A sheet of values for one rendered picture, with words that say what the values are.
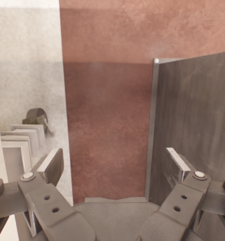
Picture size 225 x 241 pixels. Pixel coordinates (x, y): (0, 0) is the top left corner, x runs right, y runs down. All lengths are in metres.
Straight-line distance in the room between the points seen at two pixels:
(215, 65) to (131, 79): 0.57
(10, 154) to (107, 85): 0.61
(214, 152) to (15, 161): 0.74
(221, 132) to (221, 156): 0.06
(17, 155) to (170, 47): 0.95
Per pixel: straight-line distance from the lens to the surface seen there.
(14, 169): 0.86
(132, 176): 1.24
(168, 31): 1.09
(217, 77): 0.53
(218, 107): 0.51
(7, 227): 0.37
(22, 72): 1.14
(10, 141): 0.80
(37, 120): 0.97
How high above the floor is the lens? 1.02
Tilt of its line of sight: 74 degrees down
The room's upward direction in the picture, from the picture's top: 177 degrees clockwise
